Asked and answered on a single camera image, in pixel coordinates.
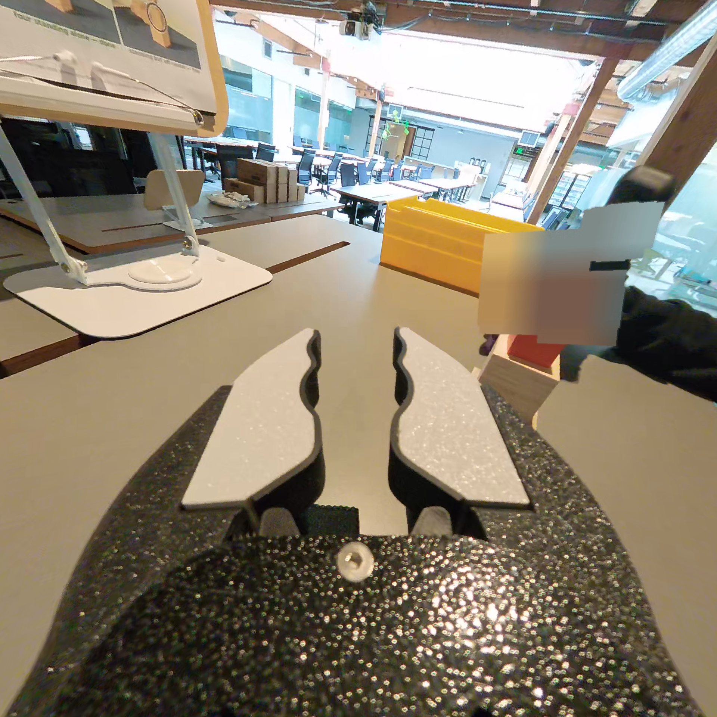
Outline yellow plastic bin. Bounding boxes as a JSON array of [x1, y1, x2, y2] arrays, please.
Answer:
[[380, 195, 545, 297]]

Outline rows of black office chairs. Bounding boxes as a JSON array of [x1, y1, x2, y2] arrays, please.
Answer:
[[215, 143, 477, 211]]

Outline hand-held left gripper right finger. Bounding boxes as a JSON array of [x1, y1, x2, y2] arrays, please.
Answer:
[[388, 326, 532, 536]]

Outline small empty wooden board stand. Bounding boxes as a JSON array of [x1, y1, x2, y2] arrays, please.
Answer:
[[143, 168, 215, 229]]

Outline wooden backing board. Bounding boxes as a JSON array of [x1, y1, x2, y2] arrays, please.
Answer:
[[0, 0, 229, 139]]

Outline ceiling-mounted device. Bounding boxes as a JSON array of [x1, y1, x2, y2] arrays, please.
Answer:
[[339, 3, 386, 41]]

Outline pile of cardboard boxes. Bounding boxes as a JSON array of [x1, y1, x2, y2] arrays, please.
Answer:
[[223, 158, 307, 206]]

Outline printed instruction sheet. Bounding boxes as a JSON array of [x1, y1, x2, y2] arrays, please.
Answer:
[[0, 0, 217, 113]]

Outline natural wooden cube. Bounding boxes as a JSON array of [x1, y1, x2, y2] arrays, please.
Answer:
[[478, 334, 562, 425]]

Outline silver air duct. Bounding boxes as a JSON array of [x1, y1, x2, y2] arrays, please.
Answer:
[[616, 3, 717, 113]]

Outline red wooden cube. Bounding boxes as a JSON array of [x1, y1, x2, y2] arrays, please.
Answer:
[[507, 334, 565, 370]]

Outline white folding document stand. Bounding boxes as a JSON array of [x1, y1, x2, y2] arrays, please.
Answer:
[[0, 53, 274, 341]]

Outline rows of office tables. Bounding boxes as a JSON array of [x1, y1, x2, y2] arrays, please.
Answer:
[[185, 137, 538, 230]]

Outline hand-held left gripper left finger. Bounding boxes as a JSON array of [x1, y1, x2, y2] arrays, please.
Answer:
[[180, 328, 327, 537]]

